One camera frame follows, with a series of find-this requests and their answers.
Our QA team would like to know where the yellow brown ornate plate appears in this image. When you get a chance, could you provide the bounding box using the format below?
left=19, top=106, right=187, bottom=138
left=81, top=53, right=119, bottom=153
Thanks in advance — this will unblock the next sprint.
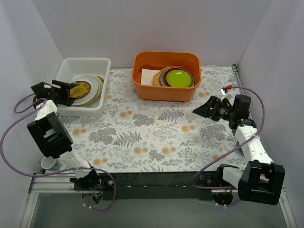
left=69, top=81, right=91, bottom=99

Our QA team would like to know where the small white paper plate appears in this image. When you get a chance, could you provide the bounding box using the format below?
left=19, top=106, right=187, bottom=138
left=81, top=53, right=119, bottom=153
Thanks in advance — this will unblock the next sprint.
left=72, top=77, right=97, bottom=105

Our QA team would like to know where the large white paper plate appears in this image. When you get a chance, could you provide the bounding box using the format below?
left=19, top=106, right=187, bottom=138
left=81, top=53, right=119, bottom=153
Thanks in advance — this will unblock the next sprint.
left=73, top=75, right=101, bottom=106

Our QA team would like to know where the white watermelon pattern plate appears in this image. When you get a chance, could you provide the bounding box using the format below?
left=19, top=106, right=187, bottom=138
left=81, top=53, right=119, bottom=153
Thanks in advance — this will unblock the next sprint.
left=93, top=75, right=104, bottom=101

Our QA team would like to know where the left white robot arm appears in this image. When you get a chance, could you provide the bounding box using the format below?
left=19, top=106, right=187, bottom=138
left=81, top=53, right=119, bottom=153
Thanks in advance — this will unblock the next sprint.
left=27, top=80, right=102, bottom=190

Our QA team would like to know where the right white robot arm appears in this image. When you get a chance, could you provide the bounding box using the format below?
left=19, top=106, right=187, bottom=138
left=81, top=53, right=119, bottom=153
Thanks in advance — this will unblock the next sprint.
left=193, top=95, right=285, bottom=205

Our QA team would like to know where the white plastic bin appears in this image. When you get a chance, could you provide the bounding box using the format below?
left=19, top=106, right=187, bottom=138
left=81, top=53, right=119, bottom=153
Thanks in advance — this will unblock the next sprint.
left=56, top=57, right=111, bottom=117

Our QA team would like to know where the orange plastic bin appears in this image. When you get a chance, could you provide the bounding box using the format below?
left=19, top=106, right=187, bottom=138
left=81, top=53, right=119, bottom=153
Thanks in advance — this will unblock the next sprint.
left=132, top=51, right=202, bottom=102

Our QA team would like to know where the lime green round plate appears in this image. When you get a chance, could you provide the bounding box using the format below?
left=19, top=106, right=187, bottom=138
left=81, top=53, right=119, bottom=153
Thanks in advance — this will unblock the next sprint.
left=166, top=69, right=192, bottom=87

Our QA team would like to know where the white bowl teal rim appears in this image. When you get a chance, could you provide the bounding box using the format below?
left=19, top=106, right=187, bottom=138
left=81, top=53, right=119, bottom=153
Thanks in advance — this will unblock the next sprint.
left=237, top=141, right=244, bottom=155

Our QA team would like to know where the dark red plate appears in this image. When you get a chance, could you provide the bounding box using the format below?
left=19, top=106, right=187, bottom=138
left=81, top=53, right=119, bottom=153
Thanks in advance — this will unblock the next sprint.
left=164, top=67, right=195, bottom=87

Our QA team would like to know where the grey speckled plate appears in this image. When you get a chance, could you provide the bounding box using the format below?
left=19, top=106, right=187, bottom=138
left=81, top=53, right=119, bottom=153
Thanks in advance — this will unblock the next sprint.
left=159, top=67, right=170, bottom=86

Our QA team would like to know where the small woven bamboo tray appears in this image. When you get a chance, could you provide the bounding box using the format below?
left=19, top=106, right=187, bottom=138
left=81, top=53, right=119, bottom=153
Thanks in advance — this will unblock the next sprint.
left=153, top=67, right=170, bottom=86

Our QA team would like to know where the white ceramic cup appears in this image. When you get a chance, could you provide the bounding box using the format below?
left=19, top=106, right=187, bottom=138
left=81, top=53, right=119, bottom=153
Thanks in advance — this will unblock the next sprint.
left=40, top=157, right=61, bottom=171

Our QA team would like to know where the white paper sheet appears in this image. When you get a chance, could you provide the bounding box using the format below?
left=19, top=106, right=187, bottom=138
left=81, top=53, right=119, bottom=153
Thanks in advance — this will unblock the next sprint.
left=141, top=69, right=159, bottom=86

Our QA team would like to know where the floral pattern table mat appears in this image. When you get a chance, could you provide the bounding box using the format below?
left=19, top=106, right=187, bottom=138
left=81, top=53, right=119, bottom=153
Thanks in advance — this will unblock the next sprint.
left=61, top=66, right=247, bottom=172

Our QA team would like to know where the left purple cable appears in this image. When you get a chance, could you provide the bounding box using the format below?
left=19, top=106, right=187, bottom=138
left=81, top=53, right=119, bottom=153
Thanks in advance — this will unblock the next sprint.
left=0, top=93, right=117, bottom=212

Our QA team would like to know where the purple cable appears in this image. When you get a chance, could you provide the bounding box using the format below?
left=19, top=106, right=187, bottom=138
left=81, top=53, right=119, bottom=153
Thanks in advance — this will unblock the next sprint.
left=0, top=93, right=117, bottom=212
left=191, top=86, right=266, bottom=190

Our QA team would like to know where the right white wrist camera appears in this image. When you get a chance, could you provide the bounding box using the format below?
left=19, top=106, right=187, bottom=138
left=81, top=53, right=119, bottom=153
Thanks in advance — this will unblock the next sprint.
left=221, top=85, right=234, bottom=104

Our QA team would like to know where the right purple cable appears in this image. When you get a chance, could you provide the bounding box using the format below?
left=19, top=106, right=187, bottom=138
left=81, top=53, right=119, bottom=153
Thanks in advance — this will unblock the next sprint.
left=191, top=86, right=266, bottom=190

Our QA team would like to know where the black aluminium base frame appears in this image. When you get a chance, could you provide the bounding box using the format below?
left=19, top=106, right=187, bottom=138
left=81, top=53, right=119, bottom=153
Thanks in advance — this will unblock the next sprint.
left=30, top=161, right=285, bottom=207

